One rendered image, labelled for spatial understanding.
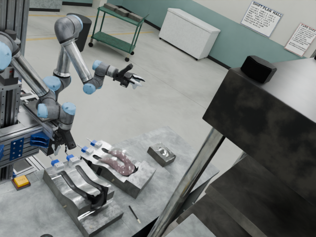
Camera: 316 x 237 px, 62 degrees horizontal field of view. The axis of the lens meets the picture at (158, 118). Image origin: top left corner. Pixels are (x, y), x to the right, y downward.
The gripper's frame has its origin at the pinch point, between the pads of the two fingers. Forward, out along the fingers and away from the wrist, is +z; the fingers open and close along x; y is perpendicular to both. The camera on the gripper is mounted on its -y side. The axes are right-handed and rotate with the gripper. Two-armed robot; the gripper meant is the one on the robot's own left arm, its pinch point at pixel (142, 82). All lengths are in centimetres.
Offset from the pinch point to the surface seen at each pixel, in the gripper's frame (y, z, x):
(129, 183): 51, 19, 43
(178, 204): -4, 40, 84
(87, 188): 47, -4, 62
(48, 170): 49, -31, 59
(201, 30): 145, 53, -589
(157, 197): 61, 42, 37
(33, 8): 197, -336, -412
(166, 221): 8, 39, 85
